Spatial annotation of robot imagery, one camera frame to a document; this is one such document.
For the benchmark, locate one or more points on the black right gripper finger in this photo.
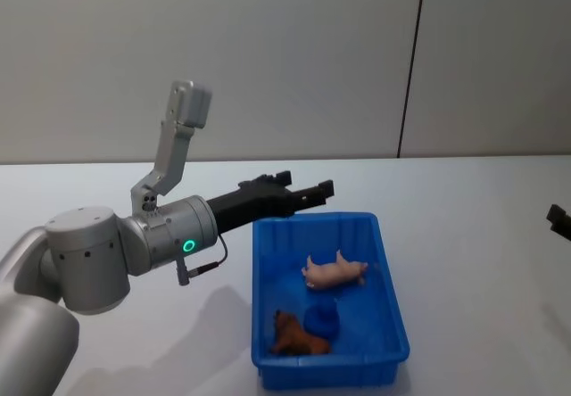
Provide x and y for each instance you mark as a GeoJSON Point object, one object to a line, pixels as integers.
{"type": "Point", "coordinates": [560, 220]}

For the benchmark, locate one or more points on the pink toy pig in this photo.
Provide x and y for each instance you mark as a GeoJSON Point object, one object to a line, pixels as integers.
{"type": "Point", "coordinates": [334, 272]}

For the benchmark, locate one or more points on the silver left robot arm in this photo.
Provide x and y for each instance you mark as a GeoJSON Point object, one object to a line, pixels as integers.
{"type": "Point", "coordinates": [85, 258]}

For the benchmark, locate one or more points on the brown toy animal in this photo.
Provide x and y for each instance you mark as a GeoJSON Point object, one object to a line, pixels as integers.
{"type": "Point", "coordinates": [299, 339]}

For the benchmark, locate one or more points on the blue plastic bin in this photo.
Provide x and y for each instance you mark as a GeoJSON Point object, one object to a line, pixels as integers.
{"type": "Point", "coordinates": [370, 315]}

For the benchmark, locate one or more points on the small blue round toy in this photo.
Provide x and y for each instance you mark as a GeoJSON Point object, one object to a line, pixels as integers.
{"type": "Point", "coordinates": [322, 319]}

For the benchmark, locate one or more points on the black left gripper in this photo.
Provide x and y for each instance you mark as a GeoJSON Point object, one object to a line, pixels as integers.
{"type": "Point", "coordinates": [250, 204]}

